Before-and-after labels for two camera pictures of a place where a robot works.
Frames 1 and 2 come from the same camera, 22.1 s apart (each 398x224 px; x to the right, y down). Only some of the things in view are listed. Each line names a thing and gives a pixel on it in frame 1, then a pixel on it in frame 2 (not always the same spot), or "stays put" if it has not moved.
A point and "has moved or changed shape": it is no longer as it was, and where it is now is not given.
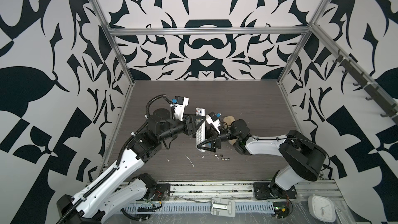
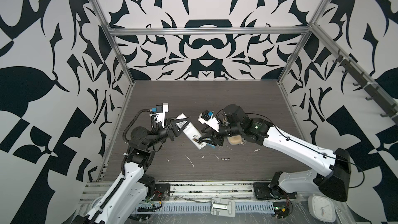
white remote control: (200, 136) has moved or changed shape
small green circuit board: (281, 209) stays put
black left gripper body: (187, 128) -> (169, 133)
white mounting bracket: (223, 207) stays put
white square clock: (322, 208) stays put
